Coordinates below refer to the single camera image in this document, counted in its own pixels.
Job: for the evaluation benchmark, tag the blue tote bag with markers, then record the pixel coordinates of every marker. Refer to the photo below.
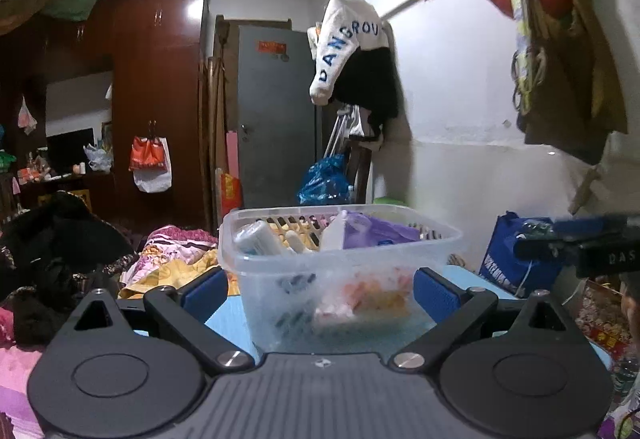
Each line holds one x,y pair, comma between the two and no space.
500,259

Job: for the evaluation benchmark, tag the blue plastic bag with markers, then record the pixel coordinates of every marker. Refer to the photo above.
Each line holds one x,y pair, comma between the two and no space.
322,181

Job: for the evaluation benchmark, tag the white bandage roll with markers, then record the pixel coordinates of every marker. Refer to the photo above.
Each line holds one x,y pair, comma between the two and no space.
297,243

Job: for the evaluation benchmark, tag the white orange medicine box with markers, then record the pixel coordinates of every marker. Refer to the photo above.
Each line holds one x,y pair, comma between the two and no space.
370,299

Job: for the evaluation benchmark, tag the folding drying rack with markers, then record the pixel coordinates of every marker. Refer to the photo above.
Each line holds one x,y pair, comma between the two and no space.
340,134

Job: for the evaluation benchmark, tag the red patterned carton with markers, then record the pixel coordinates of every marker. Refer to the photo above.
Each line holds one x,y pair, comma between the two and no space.
600,324

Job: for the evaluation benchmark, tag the clear plastic bag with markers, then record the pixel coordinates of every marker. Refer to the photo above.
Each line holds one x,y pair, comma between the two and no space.
334,234

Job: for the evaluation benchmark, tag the white lettered hoodie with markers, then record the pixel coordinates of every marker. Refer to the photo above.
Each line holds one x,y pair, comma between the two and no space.
340,29

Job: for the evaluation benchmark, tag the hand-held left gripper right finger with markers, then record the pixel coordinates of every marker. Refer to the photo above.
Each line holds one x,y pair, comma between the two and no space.
437,294

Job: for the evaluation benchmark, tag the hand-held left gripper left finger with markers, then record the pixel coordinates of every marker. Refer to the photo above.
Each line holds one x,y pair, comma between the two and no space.
205,294

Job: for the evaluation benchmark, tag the white tube bottle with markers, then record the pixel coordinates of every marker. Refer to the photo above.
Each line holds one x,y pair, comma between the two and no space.
257,239

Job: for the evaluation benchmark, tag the dark red wooden wardrobe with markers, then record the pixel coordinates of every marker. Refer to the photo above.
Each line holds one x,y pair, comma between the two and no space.
155,69

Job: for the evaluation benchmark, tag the brown hanging bag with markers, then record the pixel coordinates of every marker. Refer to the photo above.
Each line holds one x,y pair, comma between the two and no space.
570,94

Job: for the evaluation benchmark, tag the pink white plastic bag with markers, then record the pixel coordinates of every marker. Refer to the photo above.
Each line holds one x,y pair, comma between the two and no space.
27,116

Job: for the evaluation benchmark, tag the pink board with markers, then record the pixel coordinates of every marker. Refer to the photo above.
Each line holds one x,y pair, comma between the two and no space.
232,154

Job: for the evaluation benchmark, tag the red door sticker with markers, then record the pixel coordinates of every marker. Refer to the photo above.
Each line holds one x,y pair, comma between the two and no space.
271,47

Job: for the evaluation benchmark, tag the wooden planks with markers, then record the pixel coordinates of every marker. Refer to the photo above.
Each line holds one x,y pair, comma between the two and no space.
217,119

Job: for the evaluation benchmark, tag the red yellow bag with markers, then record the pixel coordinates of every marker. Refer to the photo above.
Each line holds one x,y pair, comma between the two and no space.
229,191

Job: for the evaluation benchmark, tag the pink floral blanket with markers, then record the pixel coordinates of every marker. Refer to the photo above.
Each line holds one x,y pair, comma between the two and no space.
15,369

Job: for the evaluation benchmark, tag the white plastic basket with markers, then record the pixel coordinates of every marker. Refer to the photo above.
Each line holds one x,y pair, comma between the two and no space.
270,314

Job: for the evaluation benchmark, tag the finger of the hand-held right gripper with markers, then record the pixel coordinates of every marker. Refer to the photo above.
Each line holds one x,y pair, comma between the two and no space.
590,227
545,246

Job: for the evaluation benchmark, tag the black clothing pile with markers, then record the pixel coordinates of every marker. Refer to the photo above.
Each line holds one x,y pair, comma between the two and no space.
60,239

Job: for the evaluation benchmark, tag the black monitor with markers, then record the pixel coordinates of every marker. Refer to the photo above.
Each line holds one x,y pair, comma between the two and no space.
70,149

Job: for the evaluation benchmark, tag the black hanging garment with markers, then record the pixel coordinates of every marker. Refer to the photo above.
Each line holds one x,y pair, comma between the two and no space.
370,84

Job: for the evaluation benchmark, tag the purple tissue pack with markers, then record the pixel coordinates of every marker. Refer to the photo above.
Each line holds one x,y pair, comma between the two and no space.
380,231

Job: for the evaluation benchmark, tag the yellow patterned blanket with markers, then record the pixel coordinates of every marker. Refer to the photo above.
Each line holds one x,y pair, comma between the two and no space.
165,264

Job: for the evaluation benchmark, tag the grey door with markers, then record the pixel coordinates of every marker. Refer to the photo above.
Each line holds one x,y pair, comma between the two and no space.
275,119

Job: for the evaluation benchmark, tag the orange white shopping bag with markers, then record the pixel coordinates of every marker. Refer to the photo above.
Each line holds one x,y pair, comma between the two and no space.
147,154

